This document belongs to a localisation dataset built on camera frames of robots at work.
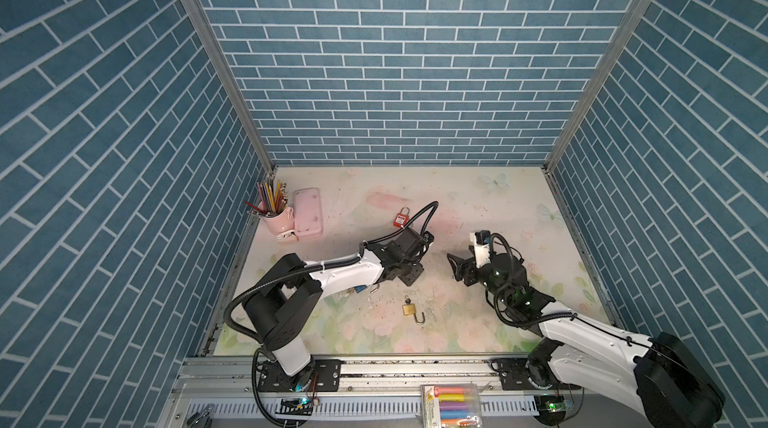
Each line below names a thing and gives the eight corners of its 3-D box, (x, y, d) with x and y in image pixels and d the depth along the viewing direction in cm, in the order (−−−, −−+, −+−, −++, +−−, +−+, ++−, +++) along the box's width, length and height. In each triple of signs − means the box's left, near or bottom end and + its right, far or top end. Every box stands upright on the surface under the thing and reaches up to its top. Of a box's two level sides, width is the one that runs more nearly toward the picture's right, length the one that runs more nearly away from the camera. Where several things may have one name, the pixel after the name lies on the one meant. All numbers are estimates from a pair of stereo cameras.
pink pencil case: (295, 239, 101) (293, 234, 99) (295, 193, 114) (293, 189, 112) (323, 233, 102) (322, 229, 100) (320, 189, 115) (319, 185, 113)
